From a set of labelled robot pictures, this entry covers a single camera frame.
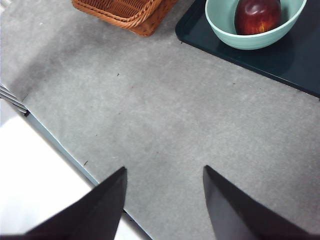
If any grey ribbed metal rail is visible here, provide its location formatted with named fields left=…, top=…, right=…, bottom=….
left=0, top=83, right=30, bottom=117

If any brown wicker basket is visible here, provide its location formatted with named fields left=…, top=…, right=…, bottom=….
left=71, top=0, right=179, bottom=37

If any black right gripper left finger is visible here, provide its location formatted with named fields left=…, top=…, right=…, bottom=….
left=0, top=166, right=128, bottom=240

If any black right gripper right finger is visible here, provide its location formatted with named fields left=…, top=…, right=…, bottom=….
left=202, top=164, right=320, bottom=240

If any dark rectangular tray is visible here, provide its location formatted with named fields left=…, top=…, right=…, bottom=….
left=174, top=0, right=320, bottom=100

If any teal ceramic bowl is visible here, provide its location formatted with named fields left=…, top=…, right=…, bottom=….
left=204, top=0, right=308, bottom=50

